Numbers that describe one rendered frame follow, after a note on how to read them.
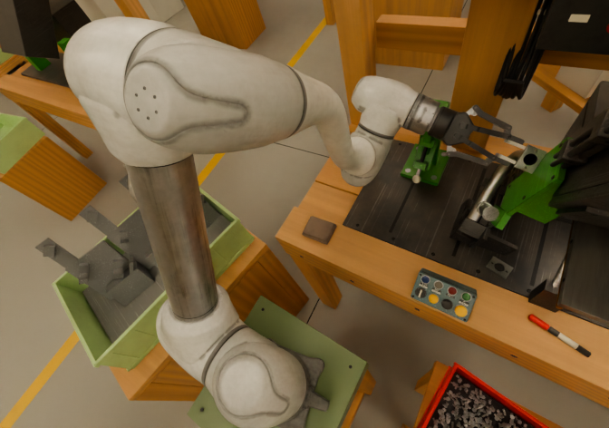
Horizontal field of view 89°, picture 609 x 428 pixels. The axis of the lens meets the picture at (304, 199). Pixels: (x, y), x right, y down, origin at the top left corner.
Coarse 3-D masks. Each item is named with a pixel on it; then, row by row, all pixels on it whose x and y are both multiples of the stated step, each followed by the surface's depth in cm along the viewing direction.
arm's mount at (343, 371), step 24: (264, 312) 92; (288, 312) 90; (288, 336) 87; (312, 336) 85; (336, 360) 81; (360, 360) 80; (336, 384) 78; (192, 408) 83; (216, 408) 82; (312, 408) 77; (336, 408) 76
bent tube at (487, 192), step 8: (520, 152) 73; (528, 152) 69; (536, 152) 68; (544, 152) 68; (520, 160) 70; (528, 160) 73; (536, 160) 69; (504, 168) 82; (512, 168) 81; (520, 168) 70; (528, 168) 70; (496, 176) 84; (504, 176) 83; (488, 184) 85; (496, 184) 84; (488, 192) 85; (480, 200) 86; (488, 200) 85; (472, 208) 88; (472, 216) 87; (480, 216) 87
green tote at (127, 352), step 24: (216, 240) 107; (240, 240) 117; (216, 264) 113; (72, 288) 119; (72, 312) 106; (144, 312) 98; (96, 336) 105; (120, 336) 96; (144, 336) 103; (96, 360) 93; (120, 360) 100
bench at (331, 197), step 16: (352, 128) 132; (400, 128) 126; (496, 144) 111; (528, 144) 108; (320, 176) 122; (336, 176) 120; (320, 192) 118; (336, 192) 116; (352, 192) 114; (304, 208) 115; (320, 208) 114; (336, 208) 112; (304, 272) 136; (320, 272) 135; (320, 288) 149; (336, 288) 166; (336, 304) 176
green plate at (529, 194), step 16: (560, 144) 64; (544, 160) 67; (528, 176) 71; (544, 176) 64; (560, 176) 58; (512, 192) 76; (528, 192) 67; (544, 192) 62; (512, 208) 71; (528, 208) 70; (544, 208) 67
